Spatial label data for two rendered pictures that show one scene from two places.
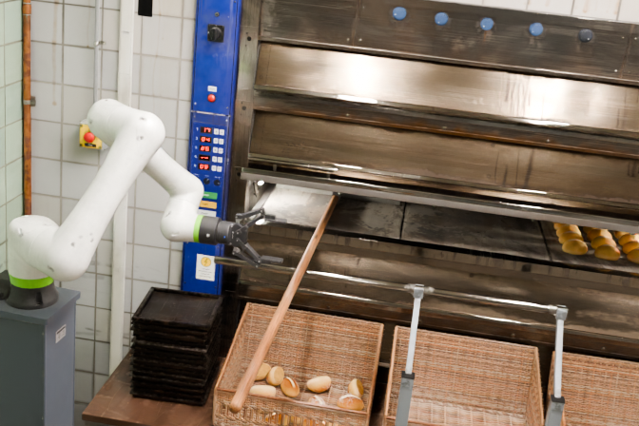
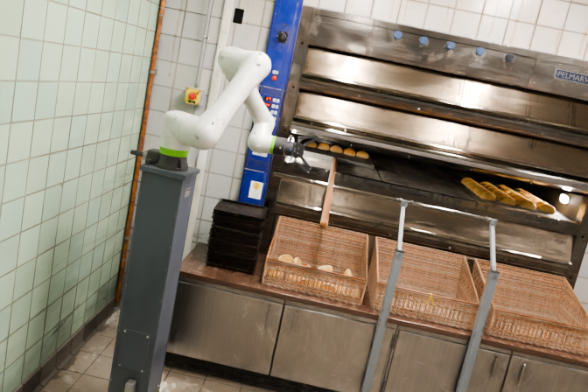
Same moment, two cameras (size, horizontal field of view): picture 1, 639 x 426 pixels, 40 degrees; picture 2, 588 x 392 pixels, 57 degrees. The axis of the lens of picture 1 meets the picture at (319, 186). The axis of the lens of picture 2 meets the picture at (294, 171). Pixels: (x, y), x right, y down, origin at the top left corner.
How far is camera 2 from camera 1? 78 cm
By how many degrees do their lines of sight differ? 8
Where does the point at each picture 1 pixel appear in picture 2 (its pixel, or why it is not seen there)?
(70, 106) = (180, 77)
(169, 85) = not seen: hidden behind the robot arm
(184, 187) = (266, 117)
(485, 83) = (446, 82)
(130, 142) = (252, 66)
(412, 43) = (403, 54)
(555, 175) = (485, 143)
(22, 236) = (176, 118)
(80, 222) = (217, 110)
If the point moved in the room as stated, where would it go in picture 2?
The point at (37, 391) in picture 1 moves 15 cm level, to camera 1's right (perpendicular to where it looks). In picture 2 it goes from (169, 227) to (204, 234)
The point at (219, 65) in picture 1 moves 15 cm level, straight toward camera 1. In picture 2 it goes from (282, 57) to (285, 57)
